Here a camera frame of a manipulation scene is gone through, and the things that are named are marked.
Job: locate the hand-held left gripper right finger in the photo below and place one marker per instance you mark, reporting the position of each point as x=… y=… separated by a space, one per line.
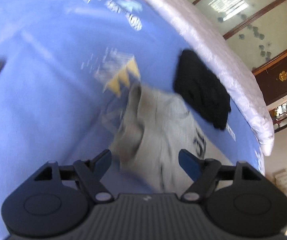
x=187 y=163

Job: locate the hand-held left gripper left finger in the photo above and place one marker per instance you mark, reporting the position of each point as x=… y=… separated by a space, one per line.
x=103 y=160

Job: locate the gray pants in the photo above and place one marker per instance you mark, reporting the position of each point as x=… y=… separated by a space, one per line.
x=163 y=130

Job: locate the black pants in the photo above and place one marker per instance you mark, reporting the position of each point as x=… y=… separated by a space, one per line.
x=201 y=90

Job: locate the white paper sheet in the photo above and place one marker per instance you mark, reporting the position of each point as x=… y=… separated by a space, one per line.
x=283 y=182

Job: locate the blue printed bed sheet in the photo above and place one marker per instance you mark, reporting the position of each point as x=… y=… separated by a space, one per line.
x=46 y=80

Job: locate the wooden display shelf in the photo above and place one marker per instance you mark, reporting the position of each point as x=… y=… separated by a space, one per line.
x=284 y=113

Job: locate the dark brown door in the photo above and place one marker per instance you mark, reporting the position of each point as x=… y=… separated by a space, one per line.
x=278 y=85

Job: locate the wardrobe with frosted glass doors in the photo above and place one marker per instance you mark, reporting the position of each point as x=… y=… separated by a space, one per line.
x=233 y=7

